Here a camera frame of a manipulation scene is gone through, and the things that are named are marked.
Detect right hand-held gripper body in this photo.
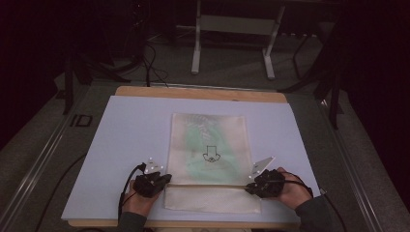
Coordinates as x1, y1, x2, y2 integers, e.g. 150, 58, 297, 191
249, 156, 287, 198

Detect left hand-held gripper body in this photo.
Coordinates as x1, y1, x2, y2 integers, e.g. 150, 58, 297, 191
132, 157, 166, 198

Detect beige zipper pouch green print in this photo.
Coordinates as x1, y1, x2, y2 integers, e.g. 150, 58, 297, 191
162, 112, 263, 215

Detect person's left hand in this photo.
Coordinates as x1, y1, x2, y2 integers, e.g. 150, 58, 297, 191
124, 179, 162, 218

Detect person's right hand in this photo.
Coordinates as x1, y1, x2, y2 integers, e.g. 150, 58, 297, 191
273, 166, 314, 211

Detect pale blue table mat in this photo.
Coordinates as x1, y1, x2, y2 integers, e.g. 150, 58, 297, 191
61, 95, 324, 224

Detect black stand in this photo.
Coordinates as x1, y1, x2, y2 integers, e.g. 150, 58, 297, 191
62, 52, 132, 116
278, 22, 345, 131

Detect white metal stand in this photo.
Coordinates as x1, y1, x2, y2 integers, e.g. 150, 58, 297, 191
190, 0, 287, 81

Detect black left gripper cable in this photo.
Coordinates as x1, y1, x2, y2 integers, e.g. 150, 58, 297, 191
117, 161, 147, 220

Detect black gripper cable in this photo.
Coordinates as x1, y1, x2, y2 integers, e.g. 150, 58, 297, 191
279, 171, 314, 198
117, 161, 147, 220

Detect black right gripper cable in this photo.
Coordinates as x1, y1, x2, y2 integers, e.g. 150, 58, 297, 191
279, 171, 314, 198

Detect black cable with grey plug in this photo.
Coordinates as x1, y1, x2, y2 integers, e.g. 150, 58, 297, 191
319, 188, 348, 232

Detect metal floor rail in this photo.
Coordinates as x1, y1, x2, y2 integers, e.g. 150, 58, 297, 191
318, 99, 386, 232
0, 85, 93, 232

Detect black cable on floor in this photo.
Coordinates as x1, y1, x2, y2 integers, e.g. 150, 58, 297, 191
34, 152, 89, 232

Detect black floor cables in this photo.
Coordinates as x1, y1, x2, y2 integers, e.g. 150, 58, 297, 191
140, 41, 170, 89

